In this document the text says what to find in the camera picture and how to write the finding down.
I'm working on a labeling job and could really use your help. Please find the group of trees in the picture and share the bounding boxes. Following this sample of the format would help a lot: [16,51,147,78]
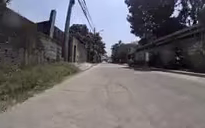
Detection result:
[69,23,108,64]

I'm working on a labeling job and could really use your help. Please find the grey building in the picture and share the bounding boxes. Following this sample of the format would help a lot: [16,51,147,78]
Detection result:
[69,35,89,64]

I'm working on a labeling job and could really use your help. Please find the grey concrete road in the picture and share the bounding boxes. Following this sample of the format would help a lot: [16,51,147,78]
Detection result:
[0,62,205,128]

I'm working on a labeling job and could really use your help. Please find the tall utility pole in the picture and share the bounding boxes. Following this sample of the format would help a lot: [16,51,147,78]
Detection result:
[62,0,76,63]

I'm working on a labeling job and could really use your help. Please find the large dark trees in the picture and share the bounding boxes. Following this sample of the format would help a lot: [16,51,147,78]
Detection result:
[124,0,205,45]

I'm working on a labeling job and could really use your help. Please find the grass verge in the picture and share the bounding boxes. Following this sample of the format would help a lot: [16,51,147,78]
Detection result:
[0,61,81,118]

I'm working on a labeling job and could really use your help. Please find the grey concrete sidewalk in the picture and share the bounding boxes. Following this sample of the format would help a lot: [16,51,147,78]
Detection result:
[121,64,205,80]

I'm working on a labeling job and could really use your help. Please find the overhead wires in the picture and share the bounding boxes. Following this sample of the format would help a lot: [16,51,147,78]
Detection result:
[77,0,97,33]

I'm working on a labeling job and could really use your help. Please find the pale concrete post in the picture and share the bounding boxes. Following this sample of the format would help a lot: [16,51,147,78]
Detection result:
[48,9,57,39]

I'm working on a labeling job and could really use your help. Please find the long grey wall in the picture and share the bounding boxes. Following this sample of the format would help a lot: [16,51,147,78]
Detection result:
[128,24,205,73]

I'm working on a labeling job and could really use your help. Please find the grey block wall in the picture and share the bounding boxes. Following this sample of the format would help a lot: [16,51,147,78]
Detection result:
[0,6,66,70]

